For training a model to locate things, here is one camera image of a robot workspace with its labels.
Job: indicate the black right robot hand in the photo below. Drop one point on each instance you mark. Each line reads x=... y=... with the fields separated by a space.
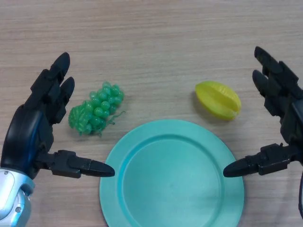
x=290 y=99

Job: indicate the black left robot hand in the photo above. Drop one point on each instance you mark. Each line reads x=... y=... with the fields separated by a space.
x=26 y=123

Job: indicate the yellow starfruit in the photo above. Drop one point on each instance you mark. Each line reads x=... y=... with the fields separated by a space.
x=219 y=100

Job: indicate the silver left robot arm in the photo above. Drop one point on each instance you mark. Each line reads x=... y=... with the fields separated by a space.
x=11 y=196

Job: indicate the teal round plate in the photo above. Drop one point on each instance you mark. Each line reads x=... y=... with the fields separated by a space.
x=172 y=179

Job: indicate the green grape bunch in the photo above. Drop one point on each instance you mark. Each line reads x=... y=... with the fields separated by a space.
x=97 y=108

